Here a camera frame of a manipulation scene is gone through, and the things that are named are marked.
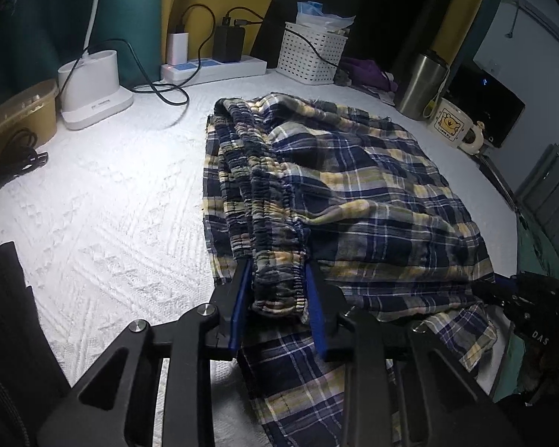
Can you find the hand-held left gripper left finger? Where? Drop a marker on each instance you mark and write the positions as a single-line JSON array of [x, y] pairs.
[[240, 302]]

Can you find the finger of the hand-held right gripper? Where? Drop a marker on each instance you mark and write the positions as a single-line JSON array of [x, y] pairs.
[[496, 291]]

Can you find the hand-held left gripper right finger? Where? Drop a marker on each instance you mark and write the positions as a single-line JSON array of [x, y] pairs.
[[314, 302]]

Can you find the plaid pants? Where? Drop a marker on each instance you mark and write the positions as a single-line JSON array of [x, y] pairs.
[[377, 186]]

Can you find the grey ribbed cushion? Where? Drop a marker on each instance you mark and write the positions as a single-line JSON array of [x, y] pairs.
[[549, 181]]

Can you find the white textured table cover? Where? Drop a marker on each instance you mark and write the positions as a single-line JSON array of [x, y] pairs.
[[121, 195]]

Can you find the white cartoon mug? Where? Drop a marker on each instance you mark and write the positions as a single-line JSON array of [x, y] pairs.
[[449, 123]]

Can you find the black screen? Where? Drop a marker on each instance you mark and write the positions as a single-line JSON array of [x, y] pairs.
[[489, 102]]

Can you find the stainless steel tumbler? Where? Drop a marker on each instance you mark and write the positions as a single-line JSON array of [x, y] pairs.
[[419, 86]]

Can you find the black fabric bag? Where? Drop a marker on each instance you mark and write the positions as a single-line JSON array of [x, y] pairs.
[[9, 335]]

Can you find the white power strip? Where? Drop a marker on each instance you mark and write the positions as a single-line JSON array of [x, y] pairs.
[[233, 69]]

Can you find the purple cloth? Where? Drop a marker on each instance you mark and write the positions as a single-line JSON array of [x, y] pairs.
[[368, 74]]

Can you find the white perforated basket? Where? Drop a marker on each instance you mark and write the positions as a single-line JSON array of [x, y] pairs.
[[307, 56]]

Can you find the black charger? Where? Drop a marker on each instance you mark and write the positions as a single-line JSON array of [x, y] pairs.
[[228, 44]]

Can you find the white charger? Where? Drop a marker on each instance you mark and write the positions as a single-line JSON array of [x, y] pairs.
[[177, 49]]

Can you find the white lamp base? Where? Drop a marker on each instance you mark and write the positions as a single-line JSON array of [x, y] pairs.
[[88, 84]]

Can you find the blue face masks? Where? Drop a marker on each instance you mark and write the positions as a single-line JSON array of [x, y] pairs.
[[321, 16]]

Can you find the beige lidded box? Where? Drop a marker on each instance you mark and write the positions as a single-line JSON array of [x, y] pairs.
[[23, 111]]

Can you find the teal curtain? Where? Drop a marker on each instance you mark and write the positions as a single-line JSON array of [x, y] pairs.
[[491, 0], [51, 9]]

